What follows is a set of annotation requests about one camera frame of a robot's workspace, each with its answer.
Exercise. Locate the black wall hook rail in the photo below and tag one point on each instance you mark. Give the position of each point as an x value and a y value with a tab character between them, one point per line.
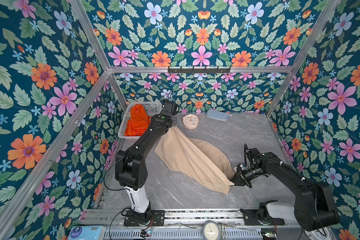
198	70

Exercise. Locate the white plastic laundry basket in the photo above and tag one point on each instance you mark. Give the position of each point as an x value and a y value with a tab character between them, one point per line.
151	109

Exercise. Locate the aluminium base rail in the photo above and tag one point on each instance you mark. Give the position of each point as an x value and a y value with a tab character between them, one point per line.
187	224

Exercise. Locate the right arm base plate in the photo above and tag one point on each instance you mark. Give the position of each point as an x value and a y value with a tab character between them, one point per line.
251	217

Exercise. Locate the white round corner clock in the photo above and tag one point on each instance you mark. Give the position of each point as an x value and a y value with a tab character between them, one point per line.
320	234

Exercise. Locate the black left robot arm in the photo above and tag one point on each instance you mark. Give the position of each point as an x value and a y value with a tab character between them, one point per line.
130	166

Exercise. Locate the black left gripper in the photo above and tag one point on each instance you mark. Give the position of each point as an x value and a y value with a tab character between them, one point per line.
174	121

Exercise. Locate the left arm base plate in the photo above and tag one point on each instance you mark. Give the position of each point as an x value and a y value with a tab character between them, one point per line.
150	218

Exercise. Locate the orange shorts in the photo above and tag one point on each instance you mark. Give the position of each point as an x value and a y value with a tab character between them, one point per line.
138	123

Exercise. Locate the beige round front clock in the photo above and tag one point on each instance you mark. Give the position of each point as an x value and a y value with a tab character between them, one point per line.
211	231

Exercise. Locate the beige drawstring shorts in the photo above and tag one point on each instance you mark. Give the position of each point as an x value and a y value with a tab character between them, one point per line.
198	159

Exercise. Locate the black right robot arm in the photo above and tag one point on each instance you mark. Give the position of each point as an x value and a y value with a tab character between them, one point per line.
314	206

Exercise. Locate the grey-blue pencil case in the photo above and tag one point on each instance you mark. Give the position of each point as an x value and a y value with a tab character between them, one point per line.
216	115

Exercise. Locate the blue tissue pack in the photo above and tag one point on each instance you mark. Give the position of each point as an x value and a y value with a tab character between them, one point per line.
87	233

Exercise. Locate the pink round alarm clock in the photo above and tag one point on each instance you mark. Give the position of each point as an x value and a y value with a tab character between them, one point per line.
191	121

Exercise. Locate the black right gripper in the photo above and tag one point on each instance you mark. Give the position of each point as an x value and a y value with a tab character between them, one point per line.
239	178

